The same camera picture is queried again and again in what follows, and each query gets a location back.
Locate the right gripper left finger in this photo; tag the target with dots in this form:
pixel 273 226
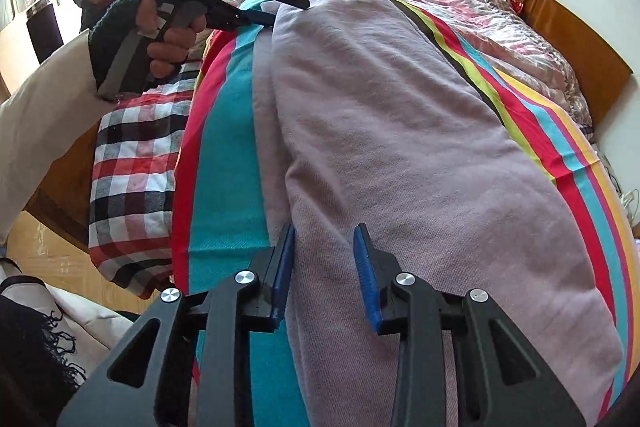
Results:
pixel 187 358

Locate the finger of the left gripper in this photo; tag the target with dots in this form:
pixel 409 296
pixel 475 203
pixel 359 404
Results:
pixel 256 17

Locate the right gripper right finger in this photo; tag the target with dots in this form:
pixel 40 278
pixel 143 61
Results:
pixel 461 359

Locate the lilac fleece pants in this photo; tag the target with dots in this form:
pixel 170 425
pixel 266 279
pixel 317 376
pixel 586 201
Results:
pixel 359 118

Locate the cream sleeved left forearm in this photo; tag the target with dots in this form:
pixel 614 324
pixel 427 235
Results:
pixel 65 96

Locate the operator left hand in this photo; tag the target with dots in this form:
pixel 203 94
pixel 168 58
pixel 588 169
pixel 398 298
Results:
pixel 173 49

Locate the cream jacket front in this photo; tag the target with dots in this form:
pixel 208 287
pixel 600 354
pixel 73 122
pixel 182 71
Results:
pixel 96 328

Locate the black fringed scarf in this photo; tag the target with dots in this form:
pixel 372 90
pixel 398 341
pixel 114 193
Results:
pixel 37 380

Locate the rainbow striped blanket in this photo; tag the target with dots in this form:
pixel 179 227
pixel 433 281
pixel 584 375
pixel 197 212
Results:
pixel 219 209

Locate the dark chair by window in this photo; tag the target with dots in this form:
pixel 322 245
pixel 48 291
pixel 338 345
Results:
pixel 43 30

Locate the plaid checkered bed sheet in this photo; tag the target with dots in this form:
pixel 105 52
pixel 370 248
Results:
pixel 133 185

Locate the pink floral quilt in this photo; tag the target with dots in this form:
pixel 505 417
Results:
pixel 510 45

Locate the left wooden headboard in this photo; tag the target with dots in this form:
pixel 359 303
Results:
pixel 601 72

